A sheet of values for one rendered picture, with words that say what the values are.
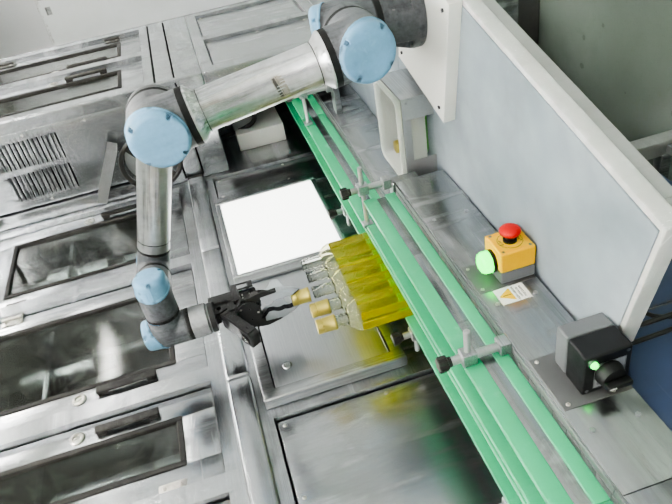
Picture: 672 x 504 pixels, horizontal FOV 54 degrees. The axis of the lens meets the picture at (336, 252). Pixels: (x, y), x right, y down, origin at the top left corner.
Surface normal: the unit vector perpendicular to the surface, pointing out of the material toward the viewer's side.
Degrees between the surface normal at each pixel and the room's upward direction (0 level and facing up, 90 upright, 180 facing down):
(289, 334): 90
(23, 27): 90
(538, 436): 90
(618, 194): 0
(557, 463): 90
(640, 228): 0
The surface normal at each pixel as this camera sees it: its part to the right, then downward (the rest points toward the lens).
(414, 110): 0.26, 0.55
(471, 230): -0.15, -0.79
